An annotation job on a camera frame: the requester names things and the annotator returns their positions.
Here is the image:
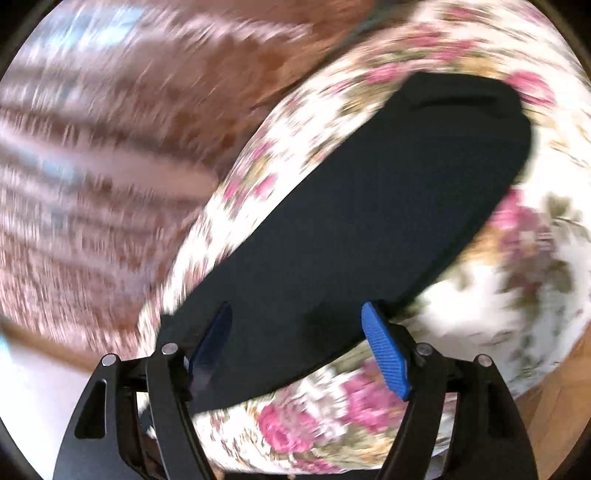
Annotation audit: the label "floral bed sheet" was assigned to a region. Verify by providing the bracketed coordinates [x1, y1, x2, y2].
[137, 0, 591, 477]

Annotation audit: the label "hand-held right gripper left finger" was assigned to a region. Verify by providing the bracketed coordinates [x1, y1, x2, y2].
[52, 301, 234, 480]

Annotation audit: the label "brown floral curtain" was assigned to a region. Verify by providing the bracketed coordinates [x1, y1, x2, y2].
[0, 0, 377, 367]

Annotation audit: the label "plain pink curtain band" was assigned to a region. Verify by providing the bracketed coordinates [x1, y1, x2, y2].
[0, 122, 219, 200]

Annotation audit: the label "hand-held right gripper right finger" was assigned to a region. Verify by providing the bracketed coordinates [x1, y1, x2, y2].
[360, 301, 539, 480]

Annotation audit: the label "black pants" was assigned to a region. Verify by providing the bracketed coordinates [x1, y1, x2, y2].
[158, 71, 535, 415]

